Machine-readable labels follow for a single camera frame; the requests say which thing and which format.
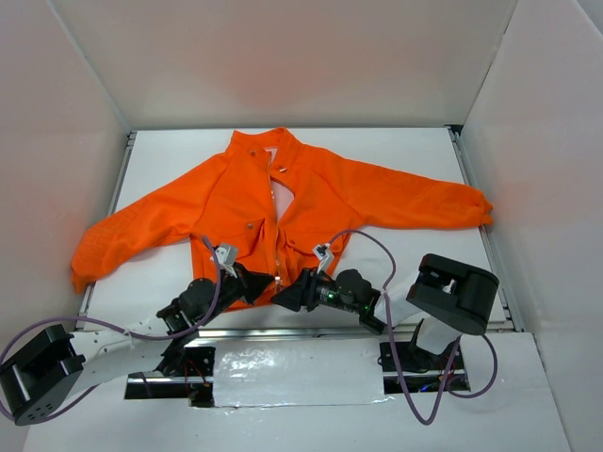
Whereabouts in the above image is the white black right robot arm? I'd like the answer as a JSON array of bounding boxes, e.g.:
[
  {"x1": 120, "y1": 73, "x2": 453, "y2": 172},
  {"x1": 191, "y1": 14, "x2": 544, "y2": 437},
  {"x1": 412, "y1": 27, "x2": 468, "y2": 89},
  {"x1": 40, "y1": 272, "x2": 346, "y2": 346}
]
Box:
[{"x1": 271, "y1": 253, "x2": 499, "y2": 368}]

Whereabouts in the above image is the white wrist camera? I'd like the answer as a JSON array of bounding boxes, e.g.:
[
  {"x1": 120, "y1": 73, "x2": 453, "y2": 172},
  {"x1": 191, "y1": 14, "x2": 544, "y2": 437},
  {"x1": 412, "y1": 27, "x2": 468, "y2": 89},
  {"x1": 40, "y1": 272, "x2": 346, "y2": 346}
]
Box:
[
  {"x1": 214, "y1": 243, "x2": 238, "y2": 279},
  {"x1": 313, "y1": 242, "x2": 334, "y2": 274}
]

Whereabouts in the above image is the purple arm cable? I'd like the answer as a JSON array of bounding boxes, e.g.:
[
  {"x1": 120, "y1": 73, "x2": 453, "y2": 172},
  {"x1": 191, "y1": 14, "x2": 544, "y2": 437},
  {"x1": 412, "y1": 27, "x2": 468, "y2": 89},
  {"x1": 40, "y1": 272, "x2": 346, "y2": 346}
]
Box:
[
  {"x1": 327, "y1": 229, "x2": 499, "y2": 426},
  {"x1": 0, "y1": 234, "x2": 222, "y2": 420}
]

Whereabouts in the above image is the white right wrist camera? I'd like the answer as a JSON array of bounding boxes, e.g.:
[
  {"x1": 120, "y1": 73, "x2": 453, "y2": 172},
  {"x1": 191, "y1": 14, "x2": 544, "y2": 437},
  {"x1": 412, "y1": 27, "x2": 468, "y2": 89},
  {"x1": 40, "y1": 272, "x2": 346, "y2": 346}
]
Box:
[{"x1": 313, "y1": 242, "x2": 334, "y2": 274}]

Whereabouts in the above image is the orange zip-up jacket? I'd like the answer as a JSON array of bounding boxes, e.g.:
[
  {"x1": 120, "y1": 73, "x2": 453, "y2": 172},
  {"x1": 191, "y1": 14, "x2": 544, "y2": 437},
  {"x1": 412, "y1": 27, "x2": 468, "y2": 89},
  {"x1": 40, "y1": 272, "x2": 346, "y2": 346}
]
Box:
[{"x1": 71, "y1": 128, "x2": 492, "y2": 306}]

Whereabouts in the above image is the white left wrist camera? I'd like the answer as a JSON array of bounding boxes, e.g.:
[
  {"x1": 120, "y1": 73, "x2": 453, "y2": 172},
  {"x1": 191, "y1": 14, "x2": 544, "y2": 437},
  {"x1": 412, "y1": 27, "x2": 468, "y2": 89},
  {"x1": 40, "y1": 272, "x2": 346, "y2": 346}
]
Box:
[{"x1": 214, "y1": 243, "x2": 238, "y2": 279}]

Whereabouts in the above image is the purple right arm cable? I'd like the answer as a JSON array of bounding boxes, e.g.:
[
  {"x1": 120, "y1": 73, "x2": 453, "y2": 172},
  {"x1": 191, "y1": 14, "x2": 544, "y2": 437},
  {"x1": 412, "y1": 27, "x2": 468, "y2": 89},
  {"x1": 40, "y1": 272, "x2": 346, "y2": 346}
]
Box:
[{"x1": 327, "y1": 229, "x2": 499, "y2": 426}]

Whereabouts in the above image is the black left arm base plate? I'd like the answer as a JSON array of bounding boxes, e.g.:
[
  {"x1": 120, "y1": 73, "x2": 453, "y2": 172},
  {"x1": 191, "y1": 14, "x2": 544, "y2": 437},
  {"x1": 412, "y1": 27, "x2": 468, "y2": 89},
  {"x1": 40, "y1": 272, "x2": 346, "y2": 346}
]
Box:
[{"x1": 124, "y1": 347, "x2": 216, "y2": 408}]

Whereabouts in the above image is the aluminium table frame rail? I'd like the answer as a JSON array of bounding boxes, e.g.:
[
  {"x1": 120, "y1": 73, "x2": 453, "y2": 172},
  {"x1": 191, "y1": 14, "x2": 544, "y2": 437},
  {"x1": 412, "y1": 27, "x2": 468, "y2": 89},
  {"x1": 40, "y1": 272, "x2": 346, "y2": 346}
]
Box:
[{"x1": 74, "y1": 122, "x2": 525, "y2": 343}]

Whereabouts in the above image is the white foam cover panel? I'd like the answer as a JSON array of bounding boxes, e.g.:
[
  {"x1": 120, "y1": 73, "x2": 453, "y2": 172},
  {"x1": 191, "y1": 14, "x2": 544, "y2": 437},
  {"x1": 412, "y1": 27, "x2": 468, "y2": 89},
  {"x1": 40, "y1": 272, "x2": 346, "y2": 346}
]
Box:
[{"x1": 213, "y1": 338, "x2": 386, "y2": 408}]

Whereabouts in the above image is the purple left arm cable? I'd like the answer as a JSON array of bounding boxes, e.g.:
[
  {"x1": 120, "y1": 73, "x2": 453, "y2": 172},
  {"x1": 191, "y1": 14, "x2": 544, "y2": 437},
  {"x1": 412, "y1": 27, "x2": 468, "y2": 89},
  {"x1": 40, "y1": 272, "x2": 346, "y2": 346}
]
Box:
[{"x1": 0, "y1": 234, "x2": 222, "y2": 420}]

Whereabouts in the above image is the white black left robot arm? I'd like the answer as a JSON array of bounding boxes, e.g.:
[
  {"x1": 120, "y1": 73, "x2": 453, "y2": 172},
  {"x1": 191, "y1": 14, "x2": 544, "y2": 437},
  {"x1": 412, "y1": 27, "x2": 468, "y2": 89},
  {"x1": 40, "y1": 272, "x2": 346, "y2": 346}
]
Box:
[{"x1": 1, "y1": 264, "x2": 273, "y2": 426}]

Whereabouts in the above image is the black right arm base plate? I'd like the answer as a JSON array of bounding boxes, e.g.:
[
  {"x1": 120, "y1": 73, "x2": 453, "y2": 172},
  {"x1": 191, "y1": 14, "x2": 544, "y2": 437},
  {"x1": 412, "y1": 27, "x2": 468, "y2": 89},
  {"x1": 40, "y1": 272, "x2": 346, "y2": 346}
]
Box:
[{"x1": 377, "y1": 341, "x2": 470, "y2": 395}]

